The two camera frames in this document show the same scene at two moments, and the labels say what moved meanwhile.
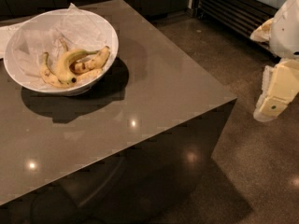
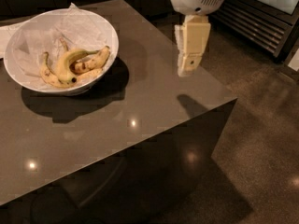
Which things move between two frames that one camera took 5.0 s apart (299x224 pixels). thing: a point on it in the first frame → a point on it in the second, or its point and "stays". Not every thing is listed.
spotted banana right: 91,63 stays
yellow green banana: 64,64 stays
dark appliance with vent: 240,8 stays
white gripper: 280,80 → 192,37
